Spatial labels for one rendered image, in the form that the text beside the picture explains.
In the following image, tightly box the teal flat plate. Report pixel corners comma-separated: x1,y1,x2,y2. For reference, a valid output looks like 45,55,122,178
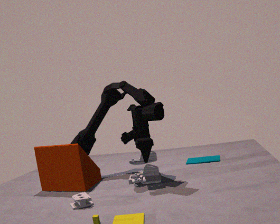
186,155,220,164

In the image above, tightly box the small olive-yellow block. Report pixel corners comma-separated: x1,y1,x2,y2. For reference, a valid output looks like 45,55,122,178
92,214,100,224

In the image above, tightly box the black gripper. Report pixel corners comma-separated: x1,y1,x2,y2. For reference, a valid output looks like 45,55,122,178
133,121,154,163

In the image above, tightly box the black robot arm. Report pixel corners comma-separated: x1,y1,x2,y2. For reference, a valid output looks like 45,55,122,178
70,80,164,155

